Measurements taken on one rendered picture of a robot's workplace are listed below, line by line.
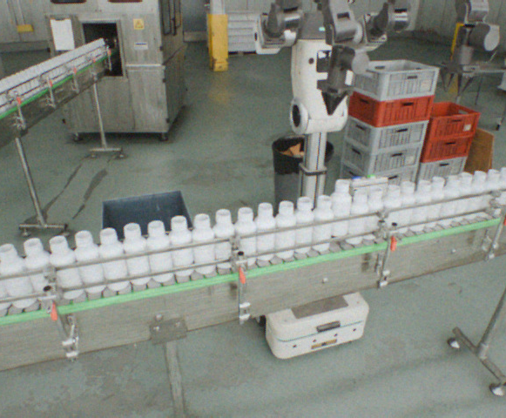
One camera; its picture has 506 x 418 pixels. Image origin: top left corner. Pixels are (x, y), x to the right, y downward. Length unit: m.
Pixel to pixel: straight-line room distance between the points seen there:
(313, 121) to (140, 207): 0.78
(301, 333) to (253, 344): 0.33
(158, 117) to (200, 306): 3.74
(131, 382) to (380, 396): 1.21
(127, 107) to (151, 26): 0.93
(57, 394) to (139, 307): 1.20
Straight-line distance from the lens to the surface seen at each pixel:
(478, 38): 1.36
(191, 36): 13.09
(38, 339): 1.16
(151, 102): 4.67
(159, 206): 1.64
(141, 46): 4.56
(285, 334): 1.97
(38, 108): 3.19
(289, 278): 1.16
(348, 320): 2.11
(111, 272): 1.04
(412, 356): 2.34
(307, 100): 1.65
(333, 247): 1.21
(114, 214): 1.64
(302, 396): 2.05
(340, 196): 1.13
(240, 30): 10.45
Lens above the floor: 1.70
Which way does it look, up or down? 31 degrees down
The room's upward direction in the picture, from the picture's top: 1 degrees clockwise
